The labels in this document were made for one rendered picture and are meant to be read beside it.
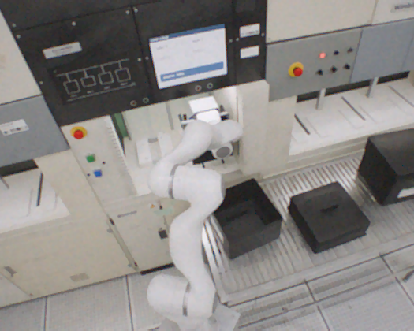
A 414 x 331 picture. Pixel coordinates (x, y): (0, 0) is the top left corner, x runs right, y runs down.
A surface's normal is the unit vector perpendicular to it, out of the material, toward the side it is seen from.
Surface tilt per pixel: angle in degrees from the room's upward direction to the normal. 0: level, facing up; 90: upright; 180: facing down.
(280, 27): 90
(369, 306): 0
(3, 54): 90
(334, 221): 0
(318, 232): 0
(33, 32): 90
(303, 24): 90
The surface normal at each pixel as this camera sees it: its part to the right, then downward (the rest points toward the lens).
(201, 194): -0.21, 0.20
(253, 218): -0.09, -0.69
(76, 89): 0.26, 0.68
